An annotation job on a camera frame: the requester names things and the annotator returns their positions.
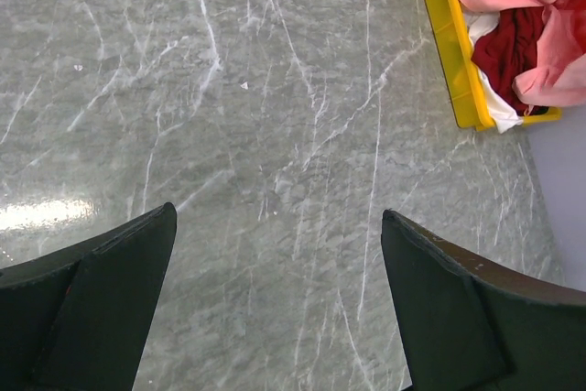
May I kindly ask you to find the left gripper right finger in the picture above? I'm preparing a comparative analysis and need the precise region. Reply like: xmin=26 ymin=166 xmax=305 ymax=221
xmin=381 ymin=210 xmax=585 ymax=390

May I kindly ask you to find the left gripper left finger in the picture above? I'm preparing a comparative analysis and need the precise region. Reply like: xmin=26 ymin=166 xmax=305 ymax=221
xmin=1 ymin=202 xmax=177 ymax=390

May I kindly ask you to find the pink t shirt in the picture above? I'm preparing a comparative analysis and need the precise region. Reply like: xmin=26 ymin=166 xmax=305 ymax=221
xmin=459 ymin=0 xmax=585 ymax=107

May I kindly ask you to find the dark red t shirt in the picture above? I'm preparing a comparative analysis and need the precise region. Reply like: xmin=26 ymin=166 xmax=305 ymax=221
xmin=472 ymin=9 xmax=547 ymax=114

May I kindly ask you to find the yellow plastic bin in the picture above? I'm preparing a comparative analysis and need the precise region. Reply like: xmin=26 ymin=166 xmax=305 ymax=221
xmin=410 ymin=0 xmax=563 ymax=132

